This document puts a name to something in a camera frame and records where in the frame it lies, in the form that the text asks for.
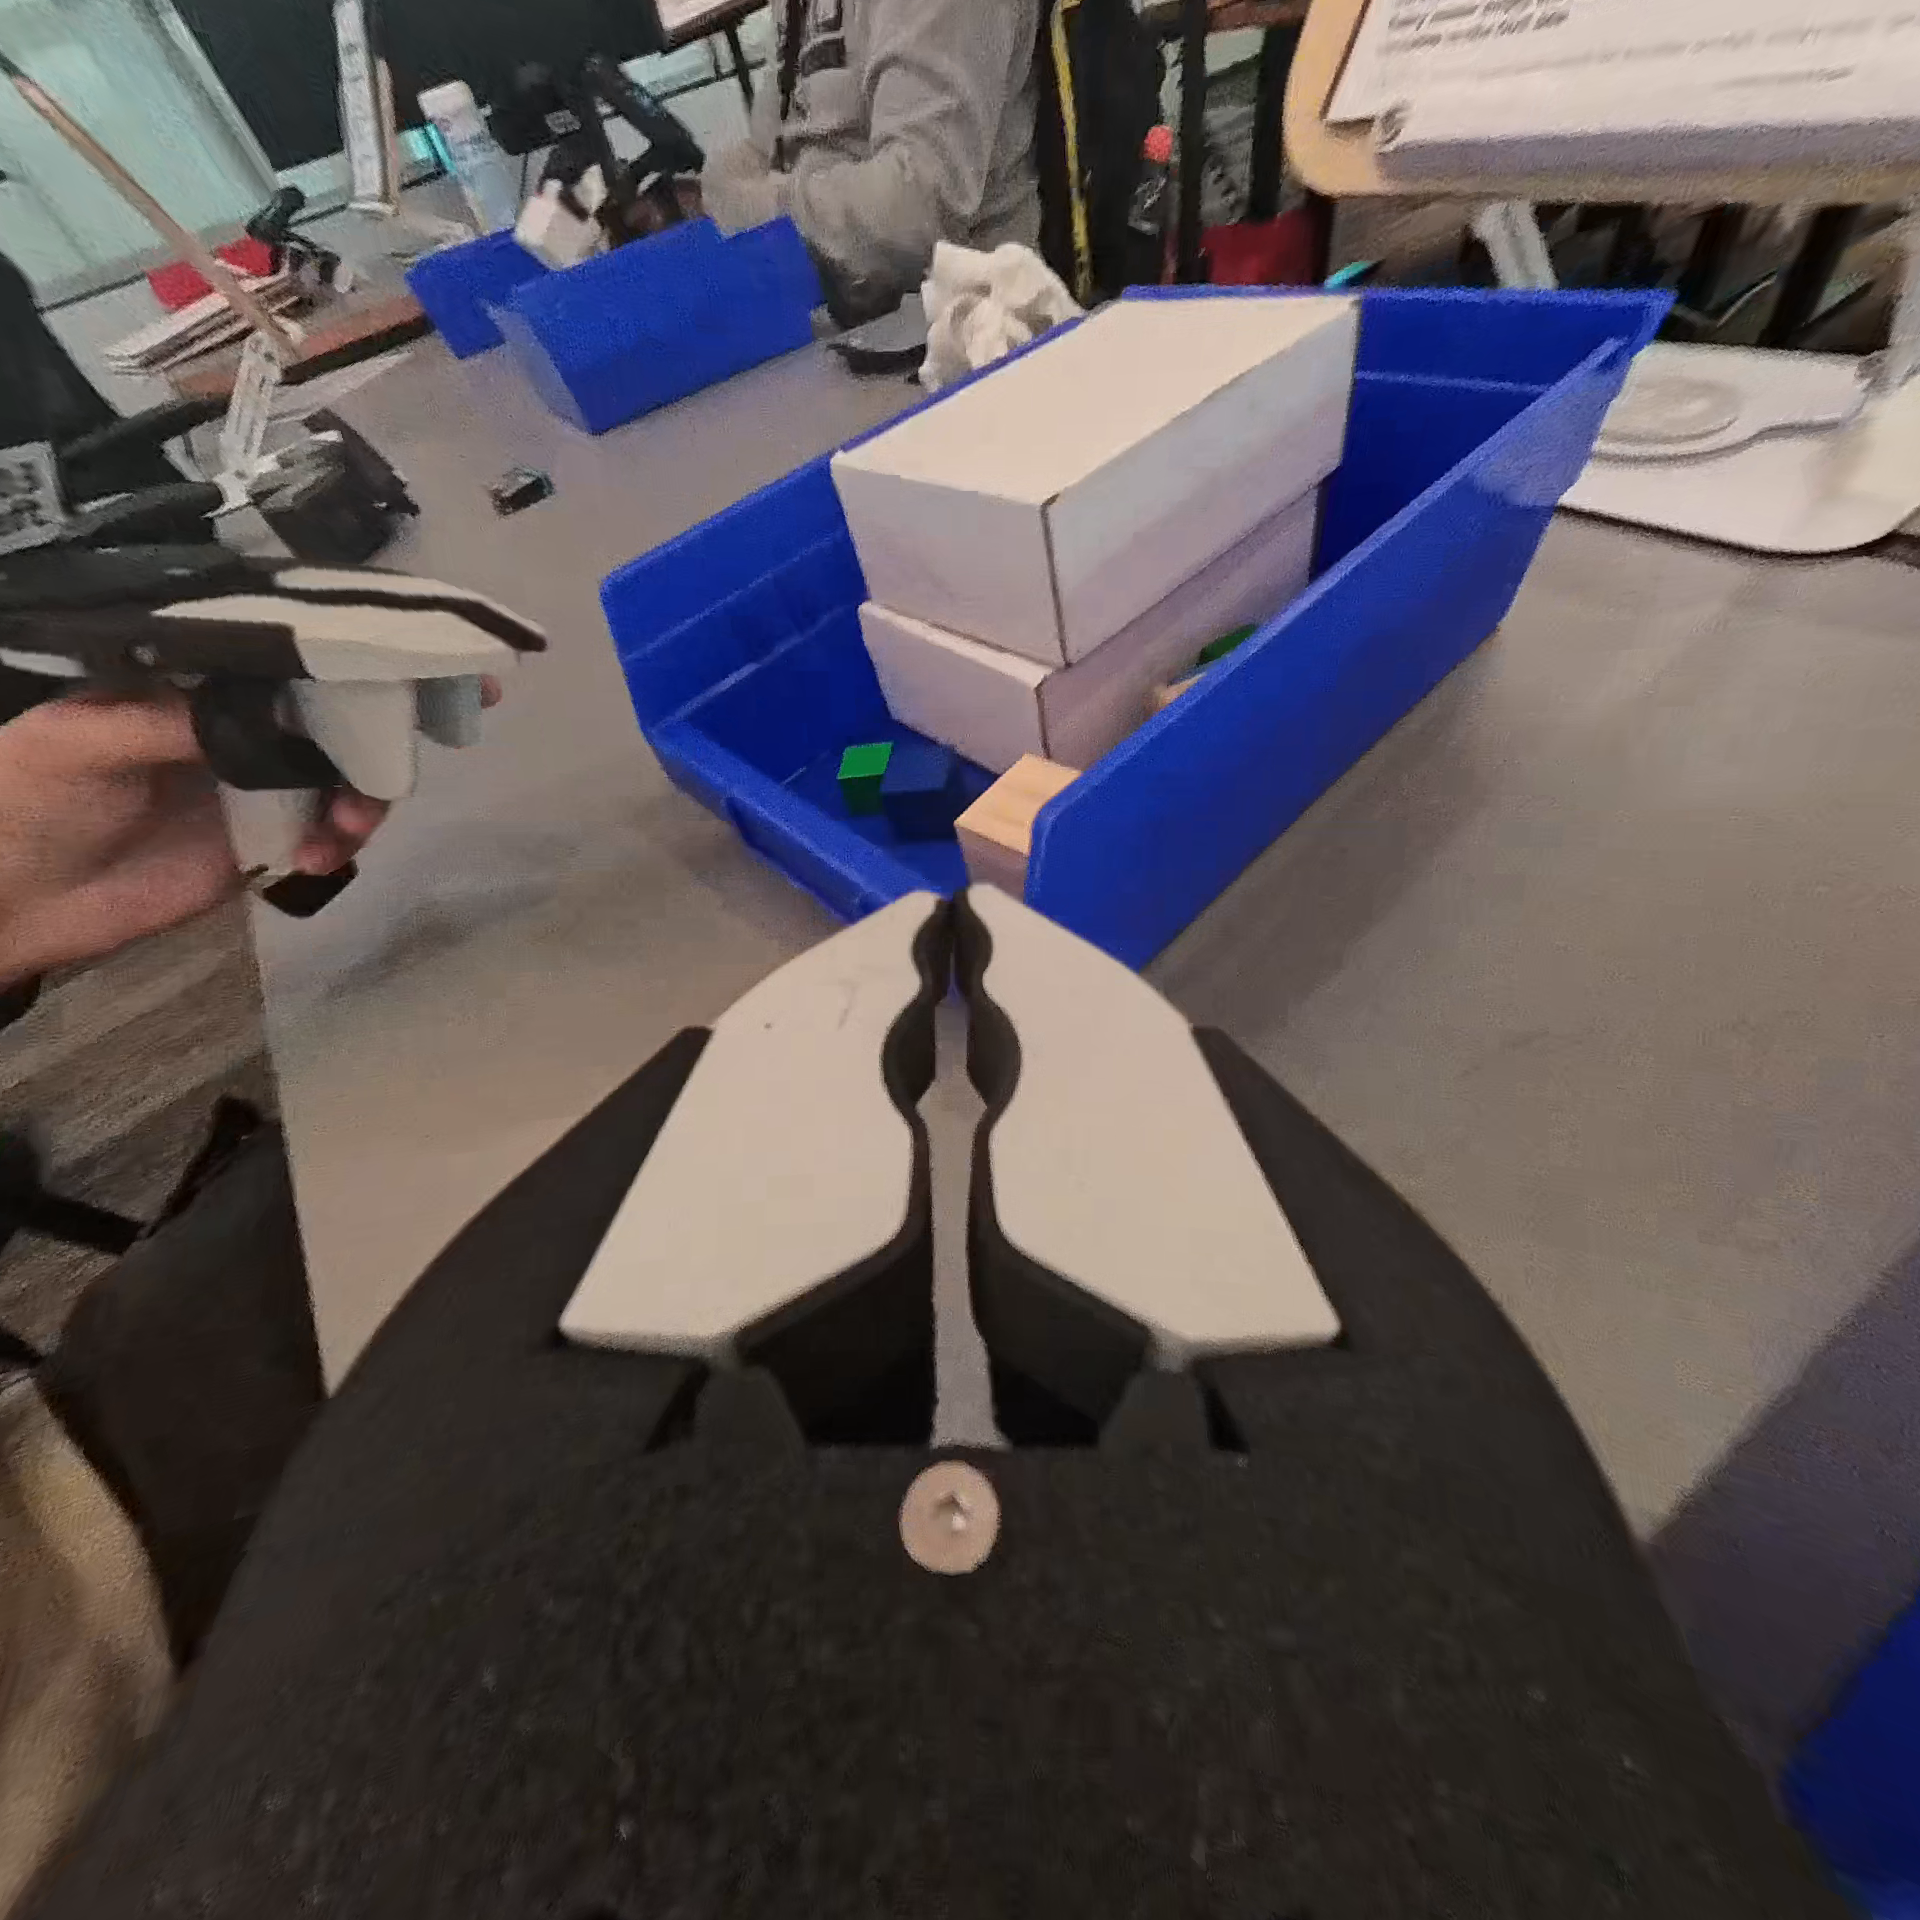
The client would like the person's left hand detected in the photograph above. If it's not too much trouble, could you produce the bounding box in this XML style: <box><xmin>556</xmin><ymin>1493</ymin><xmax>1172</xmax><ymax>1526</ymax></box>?
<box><xmin>0</xmin><ymin>697</ymin><xmax>396</xmax><ymax>985</ymax></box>

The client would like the person's leg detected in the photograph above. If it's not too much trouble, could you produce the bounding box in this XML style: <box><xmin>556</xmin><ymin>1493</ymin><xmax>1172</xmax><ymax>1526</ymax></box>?
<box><xmin>0</xmin><ymin>1411</ymin><xmax>174</xmax><ymax>1846</ymax></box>

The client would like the blue plastic bin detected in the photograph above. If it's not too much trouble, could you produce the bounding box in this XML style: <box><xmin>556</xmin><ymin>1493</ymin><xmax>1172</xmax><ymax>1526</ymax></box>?
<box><xmin>401</xmin><ymin>231</ymin><xmax>553</xmax><ymax>362</ymax></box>
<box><xmin>1783</xmin><ymin>1612</ymin><xmax>1920</xmax><ymax>1920</ymax></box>
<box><xmin>487</xmin><ymin>214</ymin><xmax>829</xmax><ymax>436</ymax></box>
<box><xmin>598</xmin><ymin>286</ymin><xmax>1673</xmax><ymax>970</ymax></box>

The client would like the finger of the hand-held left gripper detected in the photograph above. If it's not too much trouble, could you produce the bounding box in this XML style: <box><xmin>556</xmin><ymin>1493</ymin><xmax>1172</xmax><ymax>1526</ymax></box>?
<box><xmin>276</xmin><ymin>564</ymin><xmax>550</xmax><ymax>655</ymax></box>
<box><xmin>293</xmin><ymin>609</ymin><xmax>530</xmax><ymax>801</ymax></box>

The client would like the white document stand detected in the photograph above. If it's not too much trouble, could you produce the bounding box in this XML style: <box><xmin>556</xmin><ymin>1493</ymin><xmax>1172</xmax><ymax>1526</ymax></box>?
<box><xmin>1287</xmin><ymin>0</ymin><xmax>1920</xmax><ymax>557</ymax></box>

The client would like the dark cap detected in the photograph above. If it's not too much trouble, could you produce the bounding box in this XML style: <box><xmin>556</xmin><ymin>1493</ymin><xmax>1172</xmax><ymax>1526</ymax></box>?
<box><xmin>826</xmin><ymin>292</ymin><xmax>932</xmax><ymax>377</ymax></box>

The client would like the white cloth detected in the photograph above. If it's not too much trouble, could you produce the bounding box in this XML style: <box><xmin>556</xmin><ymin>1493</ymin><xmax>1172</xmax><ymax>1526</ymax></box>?
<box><xmin>918</xmin><ymin>239</ymin><xmax>1086</xmax><ymax>394</ymax></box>

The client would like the plain wooden cube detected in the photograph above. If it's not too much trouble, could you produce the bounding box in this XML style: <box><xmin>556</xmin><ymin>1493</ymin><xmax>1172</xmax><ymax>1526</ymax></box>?
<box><xmin>951</xmin><ymin>755</ymin><xmax>1086</xmax><ymax>905</ymax></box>

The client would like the black device box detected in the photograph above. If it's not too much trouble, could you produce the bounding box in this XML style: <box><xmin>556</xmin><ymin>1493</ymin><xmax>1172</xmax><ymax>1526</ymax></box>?
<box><xmin>246</xmin><ymin>411</ymin><xmax>423</xmax><ymax>564</ymax></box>

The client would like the stack of boards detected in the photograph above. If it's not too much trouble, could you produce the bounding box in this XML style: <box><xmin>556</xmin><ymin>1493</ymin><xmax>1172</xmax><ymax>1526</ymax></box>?
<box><xmin>105</xmin><ymin>225</ymin><xmax>436</xmax><ymax>395</ymax></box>

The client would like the instruction sheet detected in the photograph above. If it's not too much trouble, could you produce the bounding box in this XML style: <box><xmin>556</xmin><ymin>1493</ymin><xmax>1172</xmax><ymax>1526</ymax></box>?
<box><xmin>1327</xmin><ymin>0</ymin><xmax>1920</xmax><ymax>183</ymax></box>

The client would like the red bag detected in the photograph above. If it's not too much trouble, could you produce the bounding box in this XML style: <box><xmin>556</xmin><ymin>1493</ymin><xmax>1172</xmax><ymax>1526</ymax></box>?
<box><xmin>1200</xmin><ymin>202</ymin><xmax>1327</xmax><ymax>287</ymax></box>

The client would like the white bottle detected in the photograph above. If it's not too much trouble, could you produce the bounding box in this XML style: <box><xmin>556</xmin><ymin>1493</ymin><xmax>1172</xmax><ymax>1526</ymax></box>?
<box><xmin>416</xmin><ymin>82</ymin><xmax>519</xmax><ymax>234</ymax></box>

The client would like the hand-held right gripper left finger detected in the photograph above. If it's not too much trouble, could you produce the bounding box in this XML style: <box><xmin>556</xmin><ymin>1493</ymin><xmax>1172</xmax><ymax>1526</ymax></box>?
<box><xmin>556</xmin><ymin>892</ymin><xmax>954</xmax><ymax>1444</ymax></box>

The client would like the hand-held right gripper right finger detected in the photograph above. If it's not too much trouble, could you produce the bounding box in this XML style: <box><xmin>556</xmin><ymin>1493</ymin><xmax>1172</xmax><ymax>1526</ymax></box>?
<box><xmin>953</xmin><ymin>883</ymin><xmax>1344</xmax><ymax>1449</ymax></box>

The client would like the wooden stick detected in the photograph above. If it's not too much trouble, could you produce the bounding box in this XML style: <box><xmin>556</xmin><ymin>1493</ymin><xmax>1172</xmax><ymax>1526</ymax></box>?
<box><xmin>0</xmin><ymin>52</ymin><xmax>309</xmax><ymax>324</ymax></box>

